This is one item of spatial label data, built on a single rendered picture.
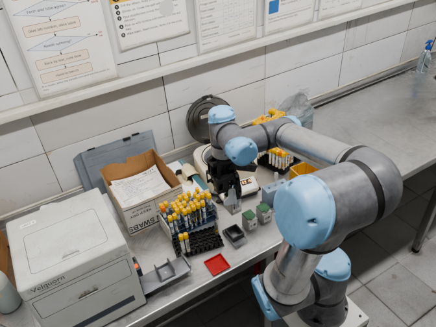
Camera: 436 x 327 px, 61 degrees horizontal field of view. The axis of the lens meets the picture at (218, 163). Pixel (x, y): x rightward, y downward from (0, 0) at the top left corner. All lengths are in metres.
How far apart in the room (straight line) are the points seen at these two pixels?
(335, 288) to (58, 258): 0.72
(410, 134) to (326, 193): 1.45
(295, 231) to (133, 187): 1.03
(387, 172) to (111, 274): 0.76
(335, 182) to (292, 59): 1.37
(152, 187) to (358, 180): 1.05
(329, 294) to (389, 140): 1.08
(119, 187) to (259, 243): 0.62
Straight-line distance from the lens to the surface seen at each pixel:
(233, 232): 1.39
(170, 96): 1.62
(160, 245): 1.40
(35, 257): 1.10
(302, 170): 1.59
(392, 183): 0.67
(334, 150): 0.79
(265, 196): 1.44
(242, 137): 0.94
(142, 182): 1.58
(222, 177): 1.13
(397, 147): 1.92
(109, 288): 1.14
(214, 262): 1.32
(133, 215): 1.39
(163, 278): 1.26
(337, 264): 1.02
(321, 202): 0.59
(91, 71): 1.46
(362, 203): 0.63
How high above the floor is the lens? 1.93
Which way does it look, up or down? 38 degrees down
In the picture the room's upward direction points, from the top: 5 degrees counter-clockwise
